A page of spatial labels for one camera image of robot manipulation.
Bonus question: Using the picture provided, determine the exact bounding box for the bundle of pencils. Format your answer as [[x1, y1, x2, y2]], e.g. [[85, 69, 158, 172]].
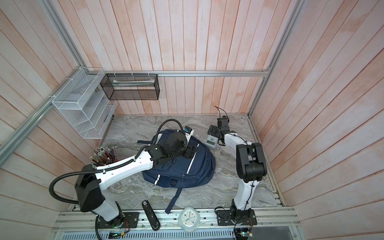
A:
[[89, 146, 118, 167]]

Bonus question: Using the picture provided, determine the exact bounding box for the navy blue student backpack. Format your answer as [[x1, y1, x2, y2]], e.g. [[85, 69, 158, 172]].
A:
[[135, 130, 216, 214]]

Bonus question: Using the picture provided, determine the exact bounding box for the grey calculator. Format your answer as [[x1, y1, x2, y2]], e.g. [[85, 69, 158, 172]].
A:
[[205, 134, 218, 149]]

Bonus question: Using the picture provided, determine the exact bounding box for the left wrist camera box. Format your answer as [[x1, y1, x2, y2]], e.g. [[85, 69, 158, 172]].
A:
[[184, 126, 194, 143]]

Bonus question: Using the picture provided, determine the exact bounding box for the white round clock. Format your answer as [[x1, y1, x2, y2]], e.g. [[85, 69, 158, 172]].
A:
[[178, 207, 201, 233]]

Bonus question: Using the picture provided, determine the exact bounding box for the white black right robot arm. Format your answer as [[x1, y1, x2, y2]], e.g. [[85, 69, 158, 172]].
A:
[[206, 116, 268, 223]]

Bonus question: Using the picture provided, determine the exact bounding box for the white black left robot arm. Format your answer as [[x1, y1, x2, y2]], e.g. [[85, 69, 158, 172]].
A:
[[49, 127, 198, 224]]

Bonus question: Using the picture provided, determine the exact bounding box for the white wire mesh shelf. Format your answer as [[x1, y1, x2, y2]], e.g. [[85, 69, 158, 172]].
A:
[[52, 68, 117, 140]]

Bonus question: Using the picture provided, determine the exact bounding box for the black wire mesh basket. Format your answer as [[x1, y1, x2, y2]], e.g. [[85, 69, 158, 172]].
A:
[[101, 73, 160, 101]]

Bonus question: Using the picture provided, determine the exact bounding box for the aluminium frame rail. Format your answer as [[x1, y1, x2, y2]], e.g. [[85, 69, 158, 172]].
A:
[[103, 70, 269, 77]]

